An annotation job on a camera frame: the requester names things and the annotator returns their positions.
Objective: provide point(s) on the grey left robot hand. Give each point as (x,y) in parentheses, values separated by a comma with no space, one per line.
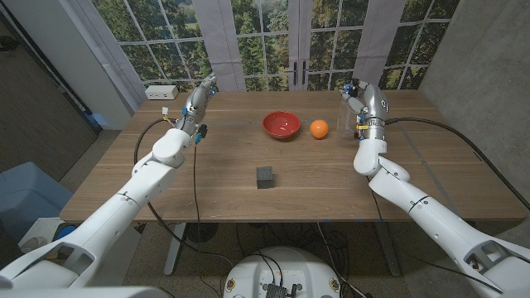
(196,103)

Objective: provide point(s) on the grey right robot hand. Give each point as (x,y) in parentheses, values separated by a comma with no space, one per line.
(372,109)

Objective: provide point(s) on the clear pump dispenser bottle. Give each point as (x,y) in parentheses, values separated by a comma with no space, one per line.
(347,118)

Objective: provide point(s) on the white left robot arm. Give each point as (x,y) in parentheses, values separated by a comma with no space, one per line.
(112,219)

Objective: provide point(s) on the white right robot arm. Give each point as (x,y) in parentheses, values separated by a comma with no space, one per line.
(435,223)

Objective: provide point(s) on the red bowl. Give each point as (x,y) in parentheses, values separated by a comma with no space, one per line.
(280,124)

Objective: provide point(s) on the dark grey block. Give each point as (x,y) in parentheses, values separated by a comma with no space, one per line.
(264,178)

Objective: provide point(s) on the white power strip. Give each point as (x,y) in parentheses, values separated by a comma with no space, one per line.
(161,92)

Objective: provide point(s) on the orange fruit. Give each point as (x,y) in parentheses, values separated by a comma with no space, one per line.
(319,129)

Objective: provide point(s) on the printed window backdrop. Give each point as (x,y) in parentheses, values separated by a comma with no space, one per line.
(265,41)

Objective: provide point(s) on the black round fan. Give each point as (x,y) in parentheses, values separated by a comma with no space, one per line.
(203,232)

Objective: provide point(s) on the grey table leg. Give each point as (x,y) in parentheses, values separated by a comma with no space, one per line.
(389,252)

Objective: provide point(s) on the white table leg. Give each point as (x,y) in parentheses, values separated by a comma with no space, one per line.
(174,252)

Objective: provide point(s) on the black foot pedal blue pads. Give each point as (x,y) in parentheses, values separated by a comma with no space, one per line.
(64,229)

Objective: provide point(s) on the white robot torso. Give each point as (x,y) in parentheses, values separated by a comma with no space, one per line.
(281,269)

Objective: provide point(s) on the blue-grey bin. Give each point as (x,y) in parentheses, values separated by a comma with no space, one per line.
(29,194)

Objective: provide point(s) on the black torso electronics module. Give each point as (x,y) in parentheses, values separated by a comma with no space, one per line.
(275,291)

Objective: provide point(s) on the white sneaker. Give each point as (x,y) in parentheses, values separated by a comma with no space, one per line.
(33,244)

